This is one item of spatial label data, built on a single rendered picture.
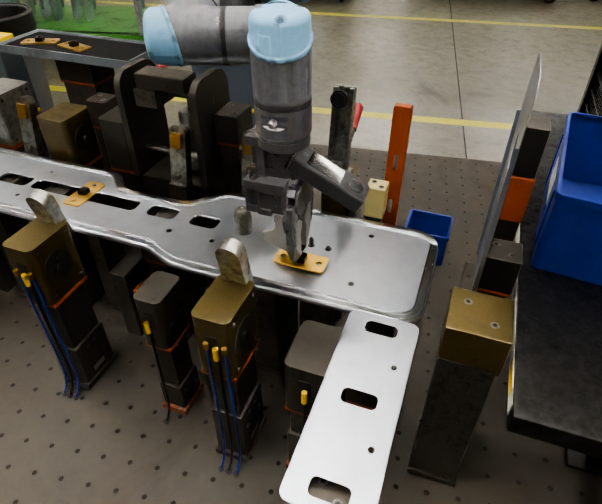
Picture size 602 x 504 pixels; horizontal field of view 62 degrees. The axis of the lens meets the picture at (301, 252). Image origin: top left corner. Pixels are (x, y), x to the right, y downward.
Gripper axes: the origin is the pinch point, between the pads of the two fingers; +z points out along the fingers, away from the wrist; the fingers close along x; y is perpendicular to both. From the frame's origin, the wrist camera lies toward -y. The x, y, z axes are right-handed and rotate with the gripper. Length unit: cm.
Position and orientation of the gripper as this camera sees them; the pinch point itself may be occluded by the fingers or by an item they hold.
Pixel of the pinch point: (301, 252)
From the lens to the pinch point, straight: 78.8
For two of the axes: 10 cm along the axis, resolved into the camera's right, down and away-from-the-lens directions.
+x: -3.4, 5.9, -7.3
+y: -9.4, -2.0, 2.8
